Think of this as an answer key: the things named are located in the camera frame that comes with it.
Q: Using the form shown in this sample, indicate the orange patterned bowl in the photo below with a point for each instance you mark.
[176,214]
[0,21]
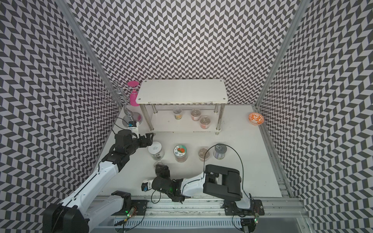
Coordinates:
[256,118]

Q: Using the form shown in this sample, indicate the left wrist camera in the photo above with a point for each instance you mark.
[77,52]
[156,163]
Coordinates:
[132,125]

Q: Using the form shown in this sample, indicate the aluminium front rail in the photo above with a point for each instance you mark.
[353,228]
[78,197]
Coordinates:
[210,207]

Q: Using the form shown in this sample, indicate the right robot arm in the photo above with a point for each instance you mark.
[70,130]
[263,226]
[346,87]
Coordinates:
[220,182]

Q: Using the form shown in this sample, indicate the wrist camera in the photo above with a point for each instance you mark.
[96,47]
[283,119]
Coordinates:
[132,125]
[146,186]

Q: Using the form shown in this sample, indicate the clear cup orange contents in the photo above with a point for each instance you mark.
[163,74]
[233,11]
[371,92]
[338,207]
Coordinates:
[203,154]

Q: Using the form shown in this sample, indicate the pink upside-down cup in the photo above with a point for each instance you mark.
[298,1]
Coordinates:
[134,93]

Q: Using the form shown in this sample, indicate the red jar with printed lid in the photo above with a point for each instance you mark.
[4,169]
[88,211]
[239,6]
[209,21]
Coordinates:
[180,153]

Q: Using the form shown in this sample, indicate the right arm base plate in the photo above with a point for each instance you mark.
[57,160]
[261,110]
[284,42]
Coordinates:
[244,208]

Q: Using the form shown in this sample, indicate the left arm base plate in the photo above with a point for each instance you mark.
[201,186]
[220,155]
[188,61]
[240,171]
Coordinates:
[137,207]

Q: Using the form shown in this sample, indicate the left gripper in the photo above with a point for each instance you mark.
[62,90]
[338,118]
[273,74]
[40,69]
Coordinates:
[149,140]

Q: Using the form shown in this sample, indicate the white lid seed jar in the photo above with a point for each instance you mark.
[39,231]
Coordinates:
[156,150]

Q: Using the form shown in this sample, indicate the aluminium corner post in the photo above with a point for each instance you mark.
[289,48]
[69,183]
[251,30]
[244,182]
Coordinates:
[64,8]
[283,48]

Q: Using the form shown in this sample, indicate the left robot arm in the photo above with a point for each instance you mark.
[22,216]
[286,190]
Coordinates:
[73,214]

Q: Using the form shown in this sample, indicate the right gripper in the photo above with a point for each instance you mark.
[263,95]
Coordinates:
[162,171]

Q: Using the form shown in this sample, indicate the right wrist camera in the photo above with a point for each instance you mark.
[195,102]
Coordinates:
[146,186]

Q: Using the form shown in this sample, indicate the left aluminium corner post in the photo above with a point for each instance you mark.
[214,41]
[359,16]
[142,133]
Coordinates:
[64,8]

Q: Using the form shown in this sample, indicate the small cup red contents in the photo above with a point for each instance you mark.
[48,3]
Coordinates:
[157,163]

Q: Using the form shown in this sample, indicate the white two-tier shelf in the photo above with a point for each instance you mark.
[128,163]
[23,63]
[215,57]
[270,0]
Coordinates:
[158,99]

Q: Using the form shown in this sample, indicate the small cup yellow label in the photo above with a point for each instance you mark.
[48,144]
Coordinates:
[178,113]

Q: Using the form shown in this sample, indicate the right aluminium corner post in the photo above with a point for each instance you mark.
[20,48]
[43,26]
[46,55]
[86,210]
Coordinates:
[283,48]

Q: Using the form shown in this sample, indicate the silver metal cup stand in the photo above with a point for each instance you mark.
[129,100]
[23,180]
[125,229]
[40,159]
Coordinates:
[124,95]

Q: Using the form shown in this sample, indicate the tin can pull-tab lid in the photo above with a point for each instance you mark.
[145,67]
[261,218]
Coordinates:
[219,151]

